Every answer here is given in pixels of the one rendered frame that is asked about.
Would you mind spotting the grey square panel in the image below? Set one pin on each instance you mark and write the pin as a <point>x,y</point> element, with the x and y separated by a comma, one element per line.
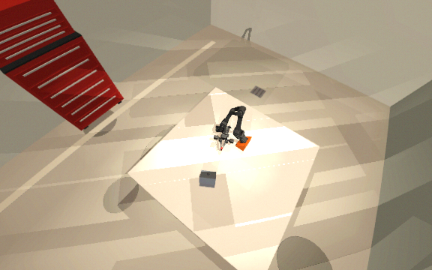
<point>207,179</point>

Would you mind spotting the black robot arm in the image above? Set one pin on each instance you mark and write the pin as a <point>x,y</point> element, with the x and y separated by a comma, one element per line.
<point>237,132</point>

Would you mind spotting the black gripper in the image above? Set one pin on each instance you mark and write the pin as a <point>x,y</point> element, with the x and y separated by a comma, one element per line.
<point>226,140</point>

